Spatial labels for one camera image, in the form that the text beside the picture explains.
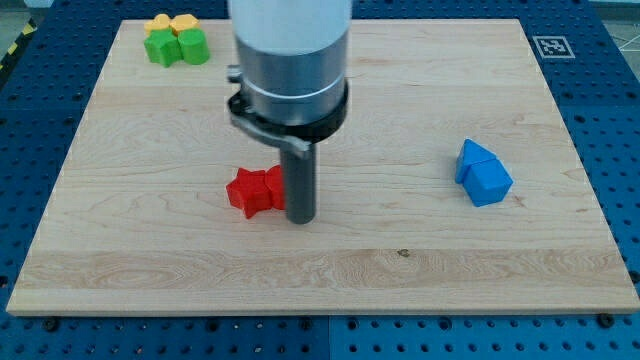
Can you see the black and white fiducial tag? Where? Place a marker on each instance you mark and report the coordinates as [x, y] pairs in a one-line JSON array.
[[553, 47]]

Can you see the black clamp with metal bracket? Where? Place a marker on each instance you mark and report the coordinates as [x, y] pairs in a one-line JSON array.
[[296, 139]]

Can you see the blue cube block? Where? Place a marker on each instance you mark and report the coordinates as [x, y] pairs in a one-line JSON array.
[[487, 182]]

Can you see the yellow heart block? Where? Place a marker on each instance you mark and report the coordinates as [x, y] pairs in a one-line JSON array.
[[159, 22]]

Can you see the yellow hexagon block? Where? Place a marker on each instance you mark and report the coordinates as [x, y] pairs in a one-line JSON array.
[[183, 22]]

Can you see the light wooden board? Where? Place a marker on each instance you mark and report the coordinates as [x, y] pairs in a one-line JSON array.
[[139, 222]]

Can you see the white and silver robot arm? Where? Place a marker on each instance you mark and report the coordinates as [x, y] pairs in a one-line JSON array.
[[293, 91]]

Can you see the red star block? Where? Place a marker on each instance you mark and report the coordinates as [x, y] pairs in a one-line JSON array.
[[249, 192]]

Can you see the green star block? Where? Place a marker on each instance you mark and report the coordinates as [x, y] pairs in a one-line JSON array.
[[162, 47]]

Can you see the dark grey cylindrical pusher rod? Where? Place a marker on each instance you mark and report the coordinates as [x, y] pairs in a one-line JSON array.
[[299, 179]]

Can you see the blue triangle block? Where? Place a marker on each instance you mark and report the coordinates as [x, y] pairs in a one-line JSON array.
[[471, 153]]

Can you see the green circle block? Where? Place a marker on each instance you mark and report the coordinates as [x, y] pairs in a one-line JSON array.
[[194, 47]]

